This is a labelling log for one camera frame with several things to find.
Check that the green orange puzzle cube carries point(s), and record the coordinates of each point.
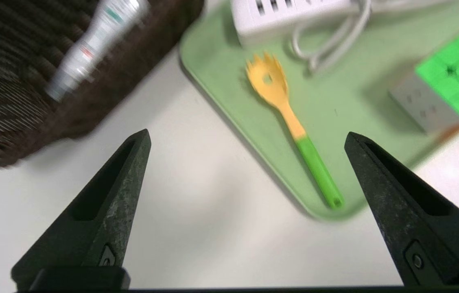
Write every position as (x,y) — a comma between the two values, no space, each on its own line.
(457,77)

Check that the yellow green pasta spoon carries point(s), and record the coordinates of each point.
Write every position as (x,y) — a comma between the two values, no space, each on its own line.
(274,87)

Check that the dark brown wicker basket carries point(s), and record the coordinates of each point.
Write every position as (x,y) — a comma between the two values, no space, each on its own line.
(9,101)

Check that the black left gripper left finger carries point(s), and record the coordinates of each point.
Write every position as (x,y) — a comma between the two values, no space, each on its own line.
(103,228)

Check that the light green plastic tray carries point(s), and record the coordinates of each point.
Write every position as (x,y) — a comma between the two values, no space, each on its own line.
(351,106)

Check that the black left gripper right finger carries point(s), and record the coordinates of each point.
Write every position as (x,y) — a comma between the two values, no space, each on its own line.
(416,228)

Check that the white tube with clear cap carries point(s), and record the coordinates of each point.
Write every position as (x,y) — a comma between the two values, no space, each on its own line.
(95,40)

